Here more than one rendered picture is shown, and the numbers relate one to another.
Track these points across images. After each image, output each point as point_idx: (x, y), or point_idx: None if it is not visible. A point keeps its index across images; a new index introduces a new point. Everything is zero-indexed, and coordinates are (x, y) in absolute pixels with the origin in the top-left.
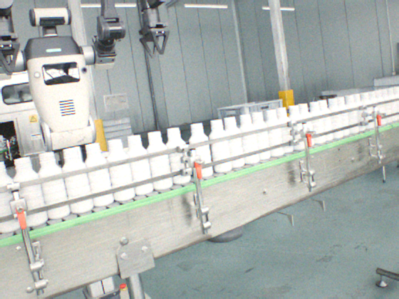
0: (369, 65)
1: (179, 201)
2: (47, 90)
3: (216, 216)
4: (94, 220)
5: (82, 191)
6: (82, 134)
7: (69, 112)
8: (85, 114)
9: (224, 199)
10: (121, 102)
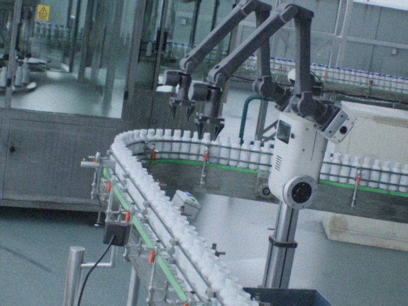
0: None
1: (138, 234)
2: (275, 141)
3: (141, 264)
4: None
5: (133, 196)
6: (278, 192)
7: (279, 167)
8: (283, 175)
9: (144, 257)
10: None
